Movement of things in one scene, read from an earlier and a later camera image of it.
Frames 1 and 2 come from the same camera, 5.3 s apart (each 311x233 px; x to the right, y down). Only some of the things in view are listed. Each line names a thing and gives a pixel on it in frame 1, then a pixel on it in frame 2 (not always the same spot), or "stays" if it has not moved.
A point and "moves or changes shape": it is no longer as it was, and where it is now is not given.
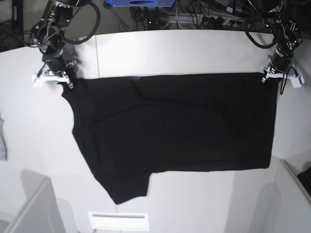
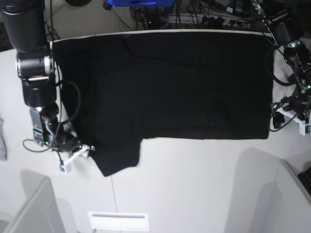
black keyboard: (305, 176) stays
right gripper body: (56, 61) to (66, 141)
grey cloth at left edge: (3, 154) stays
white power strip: (174, 18) stays
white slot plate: (119, 220) stays
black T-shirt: (131, 126) moves or changes shape
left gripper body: (282, 58) to (300, 105)
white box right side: (295, 202) stays
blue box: (162, 3) stays
